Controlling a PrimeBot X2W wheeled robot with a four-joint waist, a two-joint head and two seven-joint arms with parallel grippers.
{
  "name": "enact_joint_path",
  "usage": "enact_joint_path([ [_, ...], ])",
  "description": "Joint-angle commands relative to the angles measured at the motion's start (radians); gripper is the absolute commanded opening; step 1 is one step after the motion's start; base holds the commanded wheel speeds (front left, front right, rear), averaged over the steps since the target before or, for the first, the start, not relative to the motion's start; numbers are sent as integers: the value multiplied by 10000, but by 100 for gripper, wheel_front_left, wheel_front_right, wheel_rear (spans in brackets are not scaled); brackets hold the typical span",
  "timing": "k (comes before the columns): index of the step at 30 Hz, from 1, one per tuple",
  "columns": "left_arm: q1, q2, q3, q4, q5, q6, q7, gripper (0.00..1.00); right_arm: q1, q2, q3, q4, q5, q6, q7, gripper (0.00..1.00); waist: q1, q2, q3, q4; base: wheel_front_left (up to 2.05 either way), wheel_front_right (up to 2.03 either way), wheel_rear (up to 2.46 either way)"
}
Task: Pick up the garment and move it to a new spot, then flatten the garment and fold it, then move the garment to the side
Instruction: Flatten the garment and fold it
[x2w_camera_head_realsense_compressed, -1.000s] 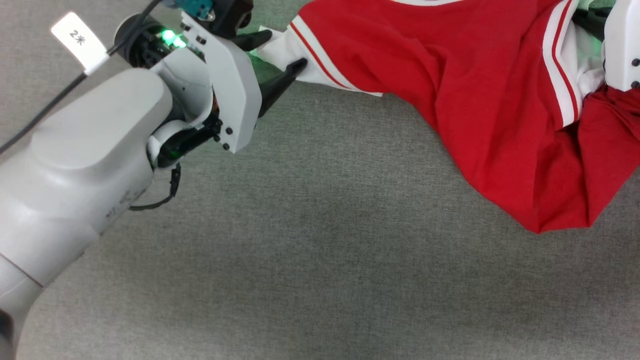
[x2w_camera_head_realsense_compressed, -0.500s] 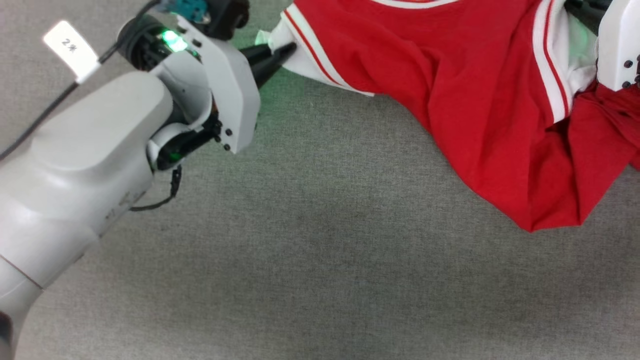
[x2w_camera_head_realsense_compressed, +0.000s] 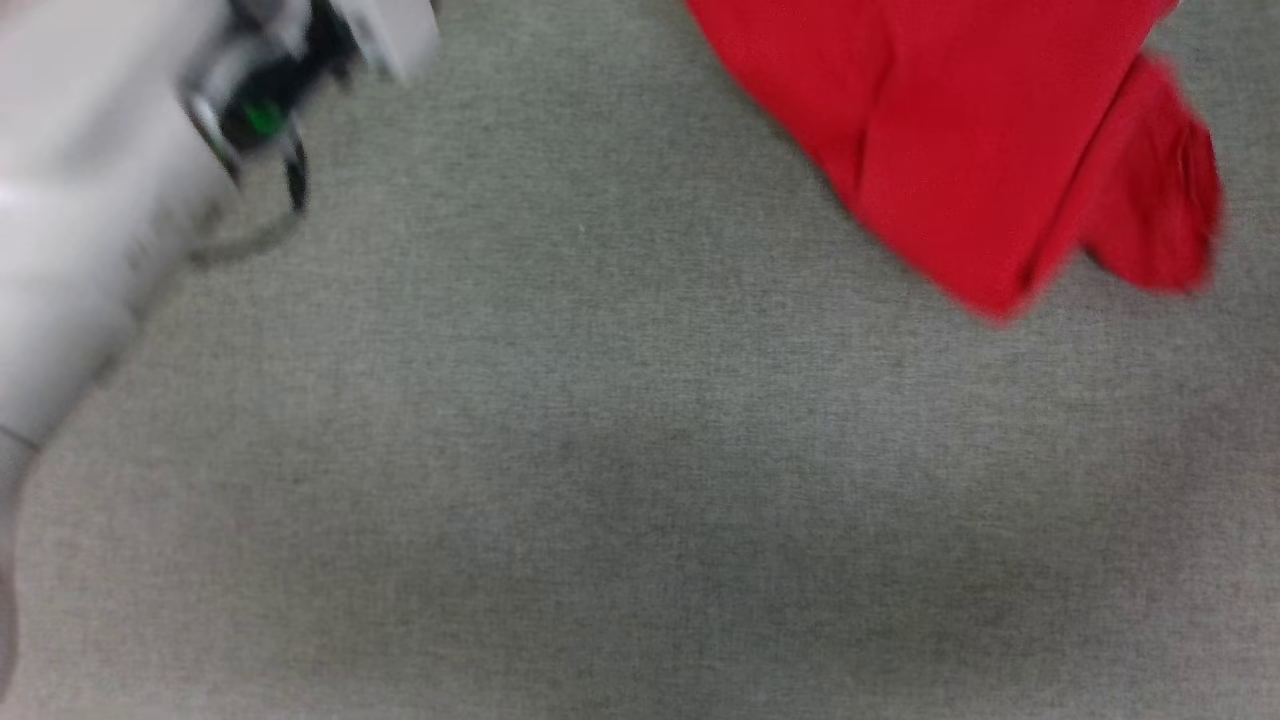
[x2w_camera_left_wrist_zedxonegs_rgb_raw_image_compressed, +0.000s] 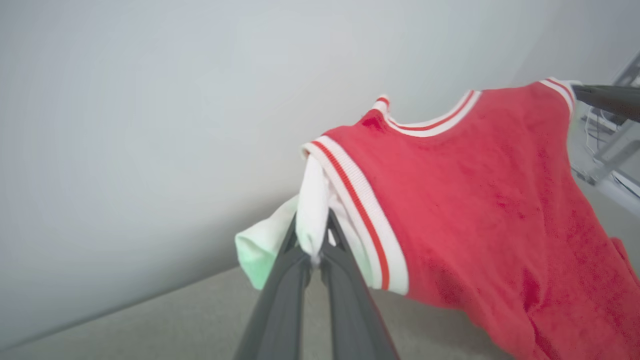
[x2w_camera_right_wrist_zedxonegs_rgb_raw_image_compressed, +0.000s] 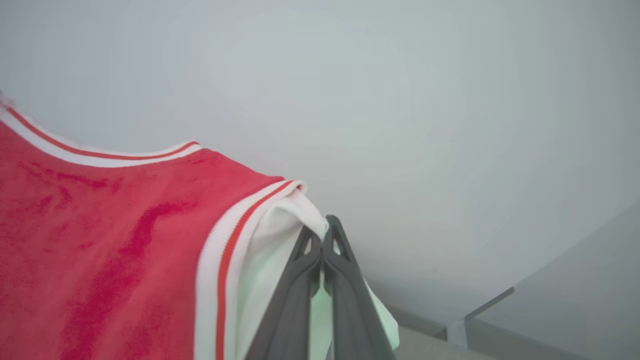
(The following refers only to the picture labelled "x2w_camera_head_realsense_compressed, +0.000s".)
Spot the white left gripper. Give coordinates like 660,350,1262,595
335,0,443,85

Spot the red sports jersey garment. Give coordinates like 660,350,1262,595
684,0,1227,327

